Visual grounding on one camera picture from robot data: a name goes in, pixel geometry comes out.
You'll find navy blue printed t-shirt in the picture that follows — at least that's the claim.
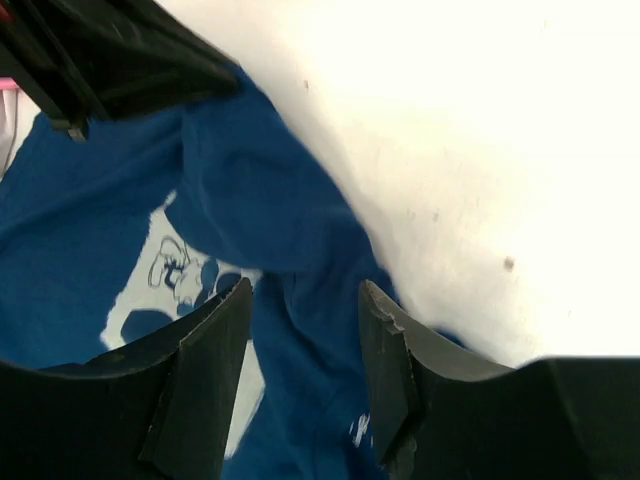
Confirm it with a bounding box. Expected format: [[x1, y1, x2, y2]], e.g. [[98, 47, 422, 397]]
[[0, 64, 469, 480]]

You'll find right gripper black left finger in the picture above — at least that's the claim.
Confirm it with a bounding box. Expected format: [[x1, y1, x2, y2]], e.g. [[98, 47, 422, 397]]
[[1, 279, 252, 479]]

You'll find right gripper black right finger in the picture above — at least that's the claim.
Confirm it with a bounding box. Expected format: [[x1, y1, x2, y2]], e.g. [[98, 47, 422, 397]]
[[359, 281, 639, 479]]

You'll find white t-shirt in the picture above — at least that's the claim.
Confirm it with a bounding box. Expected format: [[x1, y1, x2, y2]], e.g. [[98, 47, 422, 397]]
[[0, 88, 40, 177]]

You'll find pink t-shirt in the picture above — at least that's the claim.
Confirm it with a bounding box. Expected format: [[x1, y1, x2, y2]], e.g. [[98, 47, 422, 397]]
[[0, 77, 18, 91]]

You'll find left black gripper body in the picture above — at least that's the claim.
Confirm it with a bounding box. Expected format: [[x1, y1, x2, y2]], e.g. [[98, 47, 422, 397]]
[[1, 0, 239, 141]]

